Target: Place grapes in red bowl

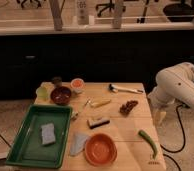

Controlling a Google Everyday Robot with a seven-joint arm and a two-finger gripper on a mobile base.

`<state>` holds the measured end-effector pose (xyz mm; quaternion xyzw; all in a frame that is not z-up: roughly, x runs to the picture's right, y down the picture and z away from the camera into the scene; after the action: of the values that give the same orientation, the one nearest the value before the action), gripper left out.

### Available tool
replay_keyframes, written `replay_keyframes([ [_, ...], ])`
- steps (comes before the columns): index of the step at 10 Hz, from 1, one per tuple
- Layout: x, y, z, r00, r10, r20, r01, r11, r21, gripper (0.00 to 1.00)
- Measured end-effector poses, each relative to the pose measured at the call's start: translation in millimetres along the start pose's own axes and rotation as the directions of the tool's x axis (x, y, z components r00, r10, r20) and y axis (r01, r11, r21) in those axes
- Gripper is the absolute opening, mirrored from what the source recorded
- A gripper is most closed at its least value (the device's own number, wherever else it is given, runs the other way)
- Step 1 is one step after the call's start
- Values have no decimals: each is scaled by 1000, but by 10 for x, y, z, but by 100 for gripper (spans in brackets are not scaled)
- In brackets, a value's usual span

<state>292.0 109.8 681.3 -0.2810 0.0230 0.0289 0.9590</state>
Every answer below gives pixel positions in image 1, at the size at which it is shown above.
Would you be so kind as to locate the light green cup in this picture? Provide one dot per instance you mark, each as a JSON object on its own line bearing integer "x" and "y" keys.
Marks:
{"x": 42, "y": 93}

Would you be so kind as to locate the dark maroon bowl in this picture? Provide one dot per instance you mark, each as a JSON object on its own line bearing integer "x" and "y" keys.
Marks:
{"x": 61, "y": 95}

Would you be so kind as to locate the grey folded cloth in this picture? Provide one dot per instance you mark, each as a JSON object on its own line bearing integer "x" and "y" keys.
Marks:
{"x": 78, "y": 142}

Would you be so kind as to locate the orange-red bowl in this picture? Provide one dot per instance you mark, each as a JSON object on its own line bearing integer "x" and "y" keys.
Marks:
{"x": 100, "y": 150}

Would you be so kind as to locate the white cup orange inside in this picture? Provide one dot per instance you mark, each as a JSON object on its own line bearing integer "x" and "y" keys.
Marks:
{"x": 77, "y": 85}

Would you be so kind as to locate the grey-blue sponge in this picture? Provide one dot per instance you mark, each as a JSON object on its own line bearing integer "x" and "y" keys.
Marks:
{"x": 48, "y": 134}

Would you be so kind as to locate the green plastic tray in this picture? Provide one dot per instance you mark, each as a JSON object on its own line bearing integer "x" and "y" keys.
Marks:
{"x": 28, "y": 149}

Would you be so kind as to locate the dark red grape bunch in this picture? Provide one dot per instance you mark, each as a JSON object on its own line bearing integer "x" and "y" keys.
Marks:
{"x": 126, "y": 108}

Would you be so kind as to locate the wooden post left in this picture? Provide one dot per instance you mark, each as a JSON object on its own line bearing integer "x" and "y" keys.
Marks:
{"x": 56, "y": 14}

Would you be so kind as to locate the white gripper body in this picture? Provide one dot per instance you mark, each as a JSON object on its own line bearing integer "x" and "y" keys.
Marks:
{"x": 158, "y": 102}

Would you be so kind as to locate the dark small cup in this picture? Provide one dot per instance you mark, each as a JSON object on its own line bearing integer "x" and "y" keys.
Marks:
{"x": 57, "y": 81}

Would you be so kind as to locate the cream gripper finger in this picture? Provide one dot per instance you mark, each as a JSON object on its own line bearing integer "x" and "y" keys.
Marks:
{"x": 159, "y": 117}

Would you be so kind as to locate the wooden post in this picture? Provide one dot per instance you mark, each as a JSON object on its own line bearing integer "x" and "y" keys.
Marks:
{"x": 117, "y": 18}
{"x": 56, "y": 14}

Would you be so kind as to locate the wooden post right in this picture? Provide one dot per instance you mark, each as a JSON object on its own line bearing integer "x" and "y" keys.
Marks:
{"x": 117, "y": 18}

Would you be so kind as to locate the white remote-like box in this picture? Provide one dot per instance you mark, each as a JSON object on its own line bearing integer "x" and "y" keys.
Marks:
{"x": 82, "y": 12}

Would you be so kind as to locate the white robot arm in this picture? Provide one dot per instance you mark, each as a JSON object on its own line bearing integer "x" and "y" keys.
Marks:
{"x": 172, "y": 83}

